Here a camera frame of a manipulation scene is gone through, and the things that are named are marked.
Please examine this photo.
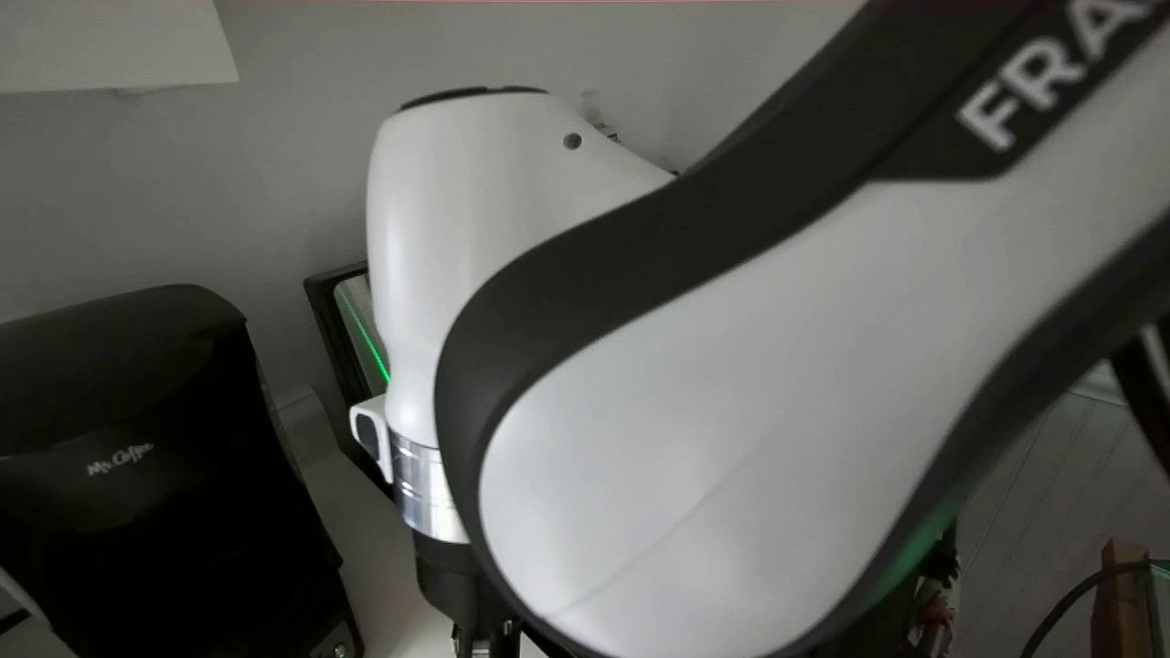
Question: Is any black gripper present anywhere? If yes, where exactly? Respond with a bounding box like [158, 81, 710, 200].
[418, 529, 531, 658]

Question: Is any black coffee maker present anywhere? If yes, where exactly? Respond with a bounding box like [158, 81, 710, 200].
[0, 281, 365, 658]

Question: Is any dark curved cable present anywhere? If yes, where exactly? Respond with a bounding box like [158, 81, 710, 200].
[1016, 557, 1170, 658]

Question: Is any wooden post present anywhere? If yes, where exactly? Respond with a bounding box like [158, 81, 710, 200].
[1098, 541, 1161, 658]

